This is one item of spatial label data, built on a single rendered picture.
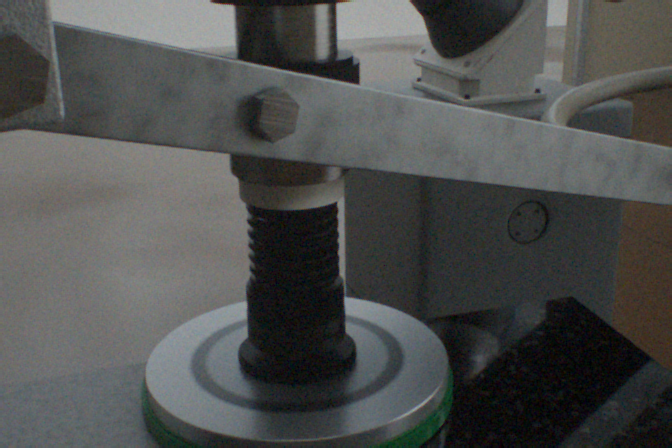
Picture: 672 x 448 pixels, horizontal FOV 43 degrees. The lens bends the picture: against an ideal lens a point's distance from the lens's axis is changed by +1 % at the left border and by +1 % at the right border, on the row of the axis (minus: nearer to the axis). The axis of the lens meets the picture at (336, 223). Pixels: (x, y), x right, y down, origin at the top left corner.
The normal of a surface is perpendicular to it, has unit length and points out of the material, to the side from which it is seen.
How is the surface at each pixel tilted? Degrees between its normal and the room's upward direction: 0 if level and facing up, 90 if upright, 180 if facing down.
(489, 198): 90
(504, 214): 90
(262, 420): 0
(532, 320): 0
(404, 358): 0
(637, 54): 90
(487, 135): 90
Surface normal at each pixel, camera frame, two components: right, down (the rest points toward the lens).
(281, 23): -0.02, 0.33
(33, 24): 0.62, 0.25
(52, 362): -0.02, -0.94
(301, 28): 0.36, 0.30
